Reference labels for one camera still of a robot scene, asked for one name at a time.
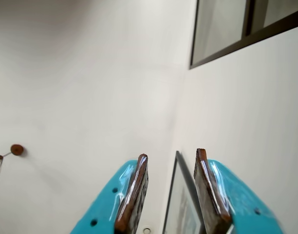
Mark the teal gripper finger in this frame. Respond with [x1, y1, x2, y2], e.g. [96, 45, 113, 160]
[70, 153, 149, 234]
[193, 148, 284, 234]

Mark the black framed wall picture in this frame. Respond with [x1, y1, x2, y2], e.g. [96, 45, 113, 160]
[162, 150, 207, 234]

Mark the dark framed interior window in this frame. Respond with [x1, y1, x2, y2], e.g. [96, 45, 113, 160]
[189, 0, 298, 70]

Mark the brown wooden ceiling rose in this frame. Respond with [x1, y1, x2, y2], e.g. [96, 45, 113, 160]
[10, 144, 24, 156]

